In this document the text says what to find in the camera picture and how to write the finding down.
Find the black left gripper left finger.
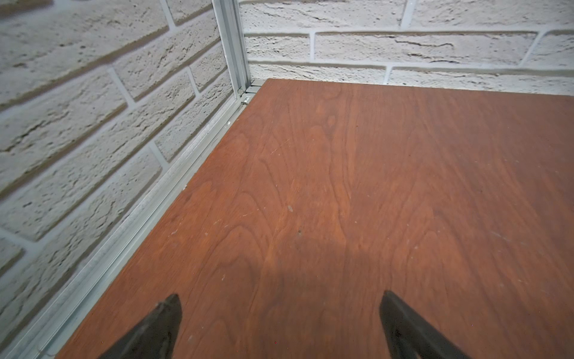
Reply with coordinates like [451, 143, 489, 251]
[99, 293, 182, 359]

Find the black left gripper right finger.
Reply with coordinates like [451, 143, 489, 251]
[379, 290, 468, 359]

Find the left aluminium floor rail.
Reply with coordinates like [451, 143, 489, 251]
[1, 81, 262, 358]

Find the aluminium corner frame post left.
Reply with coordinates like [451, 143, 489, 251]
[212, 0, 251, 98]

